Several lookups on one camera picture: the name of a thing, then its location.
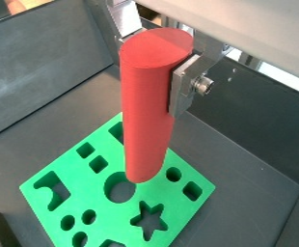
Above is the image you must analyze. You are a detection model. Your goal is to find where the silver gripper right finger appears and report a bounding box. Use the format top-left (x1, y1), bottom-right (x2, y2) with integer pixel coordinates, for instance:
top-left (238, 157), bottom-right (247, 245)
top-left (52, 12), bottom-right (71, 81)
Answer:
top-left (169, 31), bottom-right (234, 118)

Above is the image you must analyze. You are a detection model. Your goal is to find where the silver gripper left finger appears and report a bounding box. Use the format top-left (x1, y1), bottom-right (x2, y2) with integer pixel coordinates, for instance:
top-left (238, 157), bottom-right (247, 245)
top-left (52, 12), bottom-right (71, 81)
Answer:
top-left (99, 0), bottom-right (149, 56)

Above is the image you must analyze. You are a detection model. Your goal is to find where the red oval peg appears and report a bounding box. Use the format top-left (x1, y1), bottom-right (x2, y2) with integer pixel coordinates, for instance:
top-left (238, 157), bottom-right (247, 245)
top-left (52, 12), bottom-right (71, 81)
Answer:
top-left (121, 28), bottom-right (194, 183)

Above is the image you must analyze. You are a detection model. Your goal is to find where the green shape sorter block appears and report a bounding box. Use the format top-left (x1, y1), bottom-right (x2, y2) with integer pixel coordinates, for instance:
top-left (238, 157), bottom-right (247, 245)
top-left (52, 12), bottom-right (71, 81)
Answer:
top-left (19, 116), bottom-right (215, 247)

